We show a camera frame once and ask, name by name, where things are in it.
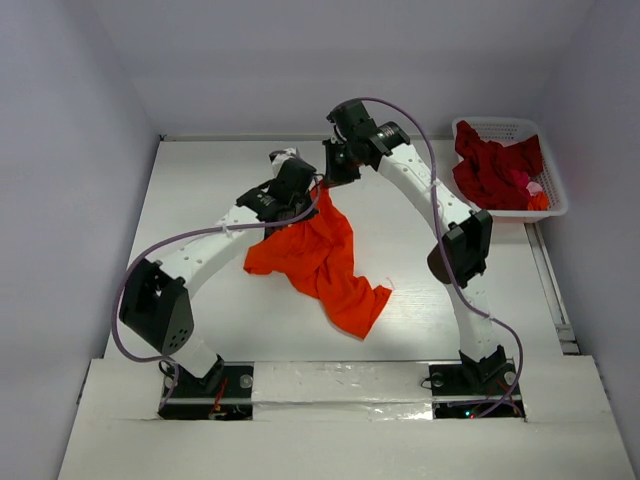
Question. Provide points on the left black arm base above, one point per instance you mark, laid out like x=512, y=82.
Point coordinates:
x=230, y=400

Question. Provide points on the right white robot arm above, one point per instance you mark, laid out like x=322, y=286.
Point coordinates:
x=463, y=233

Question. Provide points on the white plastic basket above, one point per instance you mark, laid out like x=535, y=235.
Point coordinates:
x=508, y=131

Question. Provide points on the small orange cloth in basket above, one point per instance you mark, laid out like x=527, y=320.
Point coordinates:
x=538, y=202

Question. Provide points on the orange t shirt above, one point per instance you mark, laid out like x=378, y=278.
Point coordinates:
x=317, y=257

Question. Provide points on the pink cloth in basket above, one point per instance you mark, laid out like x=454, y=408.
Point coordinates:
x=525, y=185

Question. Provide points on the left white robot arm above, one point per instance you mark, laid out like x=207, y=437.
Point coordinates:
x=156, y=298

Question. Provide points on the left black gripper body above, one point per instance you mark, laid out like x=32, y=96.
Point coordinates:
x=302, y=207

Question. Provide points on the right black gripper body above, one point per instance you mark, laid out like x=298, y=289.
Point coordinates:
x=367, y=141

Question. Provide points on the dark red t shirt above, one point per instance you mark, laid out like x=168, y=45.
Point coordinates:
x=484, y=174

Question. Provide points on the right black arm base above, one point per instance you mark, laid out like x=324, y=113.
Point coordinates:
x=456, y=396

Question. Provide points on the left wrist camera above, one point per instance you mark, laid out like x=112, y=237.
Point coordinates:
x=278, y=157

